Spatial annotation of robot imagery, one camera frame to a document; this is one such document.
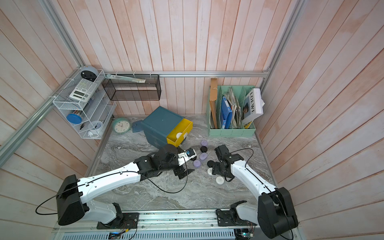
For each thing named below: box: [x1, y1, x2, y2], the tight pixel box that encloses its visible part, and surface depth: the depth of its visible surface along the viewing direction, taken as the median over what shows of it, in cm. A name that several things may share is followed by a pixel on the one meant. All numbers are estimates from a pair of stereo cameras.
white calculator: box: [69, 78, 98, 102], surface depth 79 cm
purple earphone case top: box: [200, 139, 208, 146], surface depth 106 cm
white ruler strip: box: [105, 74, 146, 83], surface depth 93 cm
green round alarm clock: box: [113, 117, 132, 135], surface depth 106 cm
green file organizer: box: [206, 85, 256, 137], surface depth 105 cm
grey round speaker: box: [80, 65, 99, 82], surface depth 83 cm
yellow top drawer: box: [166, 118, 194, 148], surface depth 89 cm
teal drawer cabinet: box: [141, 106, 184, 148], surface depth 89 cm
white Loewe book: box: [242, 88, 264, 125], surface depth 92 cm
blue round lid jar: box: [66, 113, 83, 125], surface depth 78 cm
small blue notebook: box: [132, 120, 144, 133], surface depth 113 cm
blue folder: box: [221, 96, 233, 129], surface depth 100 cm
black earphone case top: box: [200, 146, 208, 153], surface depth 103 cm
